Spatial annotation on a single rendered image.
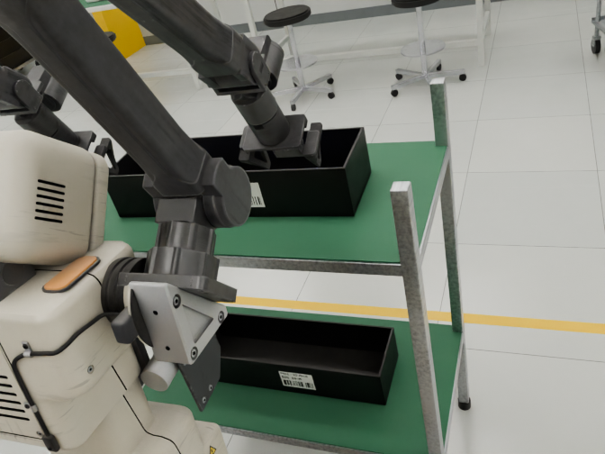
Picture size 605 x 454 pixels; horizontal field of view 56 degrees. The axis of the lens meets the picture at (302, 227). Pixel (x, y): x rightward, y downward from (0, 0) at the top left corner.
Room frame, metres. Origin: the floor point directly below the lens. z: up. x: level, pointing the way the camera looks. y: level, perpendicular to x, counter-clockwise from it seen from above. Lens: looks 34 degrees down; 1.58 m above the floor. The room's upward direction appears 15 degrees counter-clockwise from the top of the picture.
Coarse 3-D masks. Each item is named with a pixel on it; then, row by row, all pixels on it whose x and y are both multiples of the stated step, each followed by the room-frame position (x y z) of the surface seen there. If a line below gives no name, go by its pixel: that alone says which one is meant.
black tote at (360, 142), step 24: (216, 144) 1.24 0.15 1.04; (336, 144) 1.12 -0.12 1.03; (360, 144) 1.05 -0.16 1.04; (120, 168) 1.24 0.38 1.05; (264, 168) 1.20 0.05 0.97; (288, 168) 1.17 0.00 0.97; (312, 168) 0.97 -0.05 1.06; (336, 168) 0.95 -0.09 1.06; (360, 168) 1.03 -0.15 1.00; (120, 192) 1.17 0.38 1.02; (144, 192) 1.14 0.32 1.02; (264, 192) 1.02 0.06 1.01; (288, 192) 0.99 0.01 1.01; (312, 192) 0.97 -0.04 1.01; (336, 192) 0.95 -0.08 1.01; (360, 192) 1.00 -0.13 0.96; (120, 216) 1.19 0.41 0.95; (144, 216) 1.16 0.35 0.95; (264, 216) 1.03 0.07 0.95; (288, 216) 1.00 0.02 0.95
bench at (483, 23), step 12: (480, 0) 3.80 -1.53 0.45; (480, 12) 3.80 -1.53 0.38; (252, 24) 4.57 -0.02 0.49; (480, 24) 3.80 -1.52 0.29; (252, 36) 4.58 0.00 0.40; (288, 36) 5.13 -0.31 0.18; (480, 36) 3.80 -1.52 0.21; (384, 48) 4.14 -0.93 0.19; (396, 48) 4.07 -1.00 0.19; (480, 48) 3.80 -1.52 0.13; (480, 60) 3.80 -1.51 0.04
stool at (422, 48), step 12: (396, 0) 3.69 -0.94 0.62; (408, 0) 3.61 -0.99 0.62; (420, 0) 3.58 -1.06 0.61; (432, 0) 3.57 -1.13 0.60; (420, 12) 3.72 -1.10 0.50; (420, 24) 3.72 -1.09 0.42; (420, 36) 3.72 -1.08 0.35; (408, 48) 3.79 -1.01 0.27; (420, 48) 3.72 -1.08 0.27; (432, 48) 3.67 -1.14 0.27; (444, 48) 3.64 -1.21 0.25; (396, 72) 3.94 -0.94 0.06; (408, 72) 3.85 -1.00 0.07; (420, 72) 3.77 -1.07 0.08; (432, 72) 3.72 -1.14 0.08; (444, 72) 3.67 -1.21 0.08; (456, 72) 3.64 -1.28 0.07; (396, 84) 3.68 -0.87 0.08; (408, 84) 3.69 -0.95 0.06
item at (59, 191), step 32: (0, 160) 0.59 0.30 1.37; (32, 160) 0.60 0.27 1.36; (64, 160) 0.63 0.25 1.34; (96, 160) 0.68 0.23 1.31; (0, 192) 0.57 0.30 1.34; (32, 192) 0.58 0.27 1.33; (64, 192) 0.61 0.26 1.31; (96, 192) 0.65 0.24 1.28; (0, 224) 0.55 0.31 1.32; (32, 224) 0.56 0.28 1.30; (64, 224) 0.59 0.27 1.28; (96, 224) 0.63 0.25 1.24; (0, 256) 0.54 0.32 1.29; (32, 256) 0.55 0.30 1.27; (64, 256) 0.58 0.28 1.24
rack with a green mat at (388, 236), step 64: (448, 128) 1.14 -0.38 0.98; (384, 192) 1.00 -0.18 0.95; (448, 192) 1.13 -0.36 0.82; (256, 256) 0.89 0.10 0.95; (320, 256) 0.84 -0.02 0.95; (384, 256) 0.79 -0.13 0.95; (448, 256) 1.13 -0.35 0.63; (320, 320) 1.32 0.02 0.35; (384, 320) 1.25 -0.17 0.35; (448, 384) 0.96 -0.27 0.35; (320, 448) 0.89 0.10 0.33; (384, 448) 0.83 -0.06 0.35
